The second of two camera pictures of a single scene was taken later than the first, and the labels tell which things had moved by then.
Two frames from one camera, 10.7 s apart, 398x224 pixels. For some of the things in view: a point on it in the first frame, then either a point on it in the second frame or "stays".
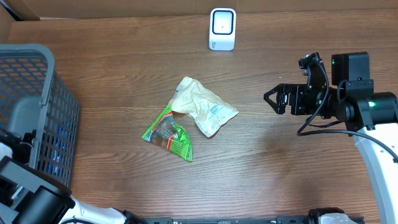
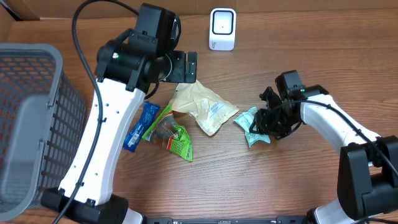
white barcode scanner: [222, 28] stays
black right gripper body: [309, 99] → [276, 121]
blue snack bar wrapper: [56, 166] → [149, 111]
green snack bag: [165, 132] stays
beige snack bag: [209, 112] stays
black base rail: [279, 219] stays
